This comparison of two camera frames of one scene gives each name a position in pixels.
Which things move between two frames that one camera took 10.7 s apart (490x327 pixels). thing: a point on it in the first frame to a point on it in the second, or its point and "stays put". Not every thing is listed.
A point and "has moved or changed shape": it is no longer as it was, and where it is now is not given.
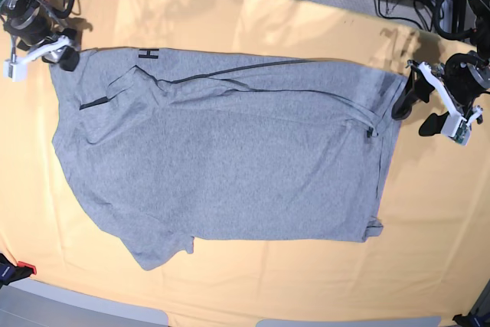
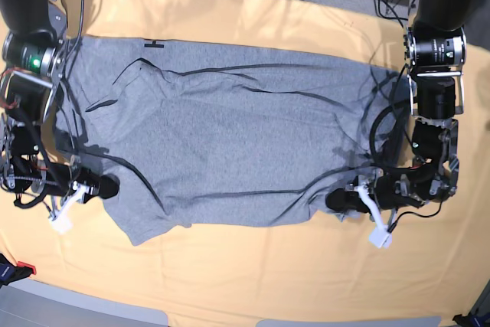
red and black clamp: (10, 273) stays put
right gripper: (461, 77) to (389, 190)
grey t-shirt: (171, 145) has moved or changed shape
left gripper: (50, 47) to (63, 180)
